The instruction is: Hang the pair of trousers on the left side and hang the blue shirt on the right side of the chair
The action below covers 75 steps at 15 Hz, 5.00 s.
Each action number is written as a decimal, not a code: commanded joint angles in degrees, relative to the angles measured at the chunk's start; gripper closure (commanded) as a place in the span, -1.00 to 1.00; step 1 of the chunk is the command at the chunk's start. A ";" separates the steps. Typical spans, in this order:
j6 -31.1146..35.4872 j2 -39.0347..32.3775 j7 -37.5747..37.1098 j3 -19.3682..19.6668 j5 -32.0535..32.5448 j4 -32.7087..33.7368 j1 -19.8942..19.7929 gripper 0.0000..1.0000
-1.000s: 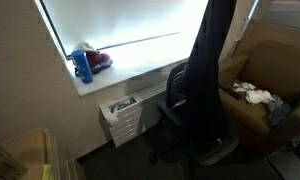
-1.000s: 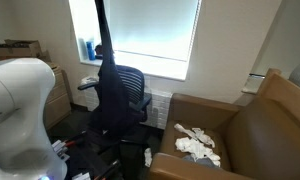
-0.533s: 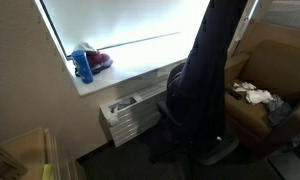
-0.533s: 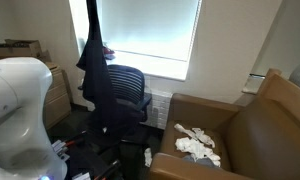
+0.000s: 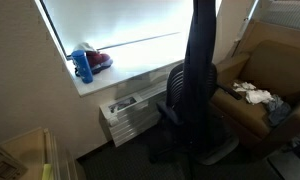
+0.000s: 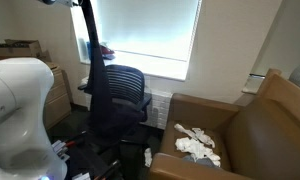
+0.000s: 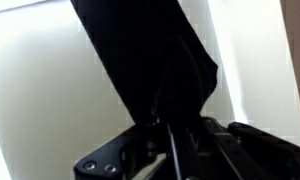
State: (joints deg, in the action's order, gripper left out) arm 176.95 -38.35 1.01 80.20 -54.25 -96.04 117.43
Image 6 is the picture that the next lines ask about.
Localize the black trousers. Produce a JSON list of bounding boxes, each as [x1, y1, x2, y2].
[[79, 0, 124, 141]]

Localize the blue shirt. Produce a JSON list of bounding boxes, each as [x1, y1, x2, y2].
[[182, 154, 218, 169]]

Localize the black office chair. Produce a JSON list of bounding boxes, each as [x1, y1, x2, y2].
[[77, 64, 153, 178]]

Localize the blue bottle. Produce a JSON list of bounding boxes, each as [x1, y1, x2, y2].
[[85, 40, 93, 61]]

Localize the dark red object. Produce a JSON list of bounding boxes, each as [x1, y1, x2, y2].
[[99, 43, 116, 61]]

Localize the brown cardboard box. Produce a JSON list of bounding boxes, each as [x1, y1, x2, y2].
[[0, 38, 43, 62]]

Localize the bright window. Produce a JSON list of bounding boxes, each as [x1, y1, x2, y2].
[[68, 0, 203, 82]]

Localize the wooden drawer cabinet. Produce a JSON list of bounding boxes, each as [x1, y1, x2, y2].
[[43, 62, 73, 131]]

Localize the black rod with red band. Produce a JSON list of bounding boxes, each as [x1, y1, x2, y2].
[[64, 130, 88, 148], [93, 159, 123, 180]]

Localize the white purple connector block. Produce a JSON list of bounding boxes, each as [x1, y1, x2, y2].
[[51, 139, 71, 163]]

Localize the small white rag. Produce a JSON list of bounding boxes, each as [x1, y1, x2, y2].
[[143, 147, 154, 168]]

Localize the small white box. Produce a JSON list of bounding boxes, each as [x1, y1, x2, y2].
[[71, 171, 91, 180]]

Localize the long white cloth strip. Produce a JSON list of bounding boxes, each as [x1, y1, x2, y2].
[[173, 123, 216, 149]]

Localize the crumpled white cloth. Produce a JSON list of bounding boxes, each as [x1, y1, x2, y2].
[[174, 136, 222, 168]]

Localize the tan leather armchair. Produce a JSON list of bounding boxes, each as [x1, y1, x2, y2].
[[147, 68, 300, 180]]

